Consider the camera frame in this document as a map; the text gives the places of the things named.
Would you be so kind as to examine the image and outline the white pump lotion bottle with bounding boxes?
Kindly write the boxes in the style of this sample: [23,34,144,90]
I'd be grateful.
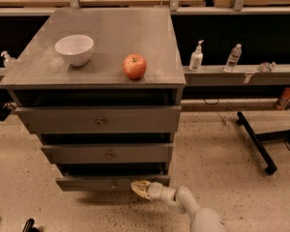
[189,40,203,71]

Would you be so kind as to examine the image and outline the white ceramic bowl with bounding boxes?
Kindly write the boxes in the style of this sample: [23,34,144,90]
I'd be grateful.
[55,35,94,67]

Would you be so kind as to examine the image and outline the grey drawer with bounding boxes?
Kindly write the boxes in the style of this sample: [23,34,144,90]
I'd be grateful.
[56,162,170,191]
[16,105,181,134]
[42,143,173,164]

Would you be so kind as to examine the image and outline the clear plastic water bottle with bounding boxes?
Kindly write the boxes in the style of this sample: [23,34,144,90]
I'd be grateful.
[224,43,242,73]

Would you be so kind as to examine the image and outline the black object bottom left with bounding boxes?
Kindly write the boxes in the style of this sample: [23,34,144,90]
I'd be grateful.
[22,218,42,232]

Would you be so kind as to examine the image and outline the grey middle drawer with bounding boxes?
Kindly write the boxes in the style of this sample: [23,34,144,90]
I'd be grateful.
[42,143,173,164]

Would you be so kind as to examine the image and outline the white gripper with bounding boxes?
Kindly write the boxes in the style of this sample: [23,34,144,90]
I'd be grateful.
[130,181,171,203]

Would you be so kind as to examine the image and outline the grey bottom drawer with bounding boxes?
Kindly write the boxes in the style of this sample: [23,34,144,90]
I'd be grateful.
[56,162,170,191]

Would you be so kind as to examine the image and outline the clear pump sanitizer bottle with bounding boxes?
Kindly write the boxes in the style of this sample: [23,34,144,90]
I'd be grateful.
[1,51,15,68]

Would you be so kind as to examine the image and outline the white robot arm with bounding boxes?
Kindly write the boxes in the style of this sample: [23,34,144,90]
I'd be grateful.
[130,181,228,232]

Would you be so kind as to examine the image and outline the grey drawer cabinet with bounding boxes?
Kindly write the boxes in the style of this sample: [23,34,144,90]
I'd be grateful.
[0,7,187,179]

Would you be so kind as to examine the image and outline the crumpled plastic wrapper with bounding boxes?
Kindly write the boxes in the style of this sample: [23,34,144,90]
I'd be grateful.
[259,62,276,73]

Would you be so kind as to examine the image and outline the grey top drawer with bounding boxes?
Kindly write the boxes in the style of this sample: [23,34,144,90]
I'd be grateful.
[16,105,181,134]

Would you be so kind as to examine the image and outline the orange spray can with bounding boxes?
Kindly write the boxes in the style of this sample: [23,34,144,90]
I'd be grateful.
[275,87,290,110]

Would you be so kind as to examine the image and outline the red apple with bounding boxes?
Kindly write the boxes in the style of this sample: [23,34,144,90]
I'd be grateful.
[122,54,147,80]

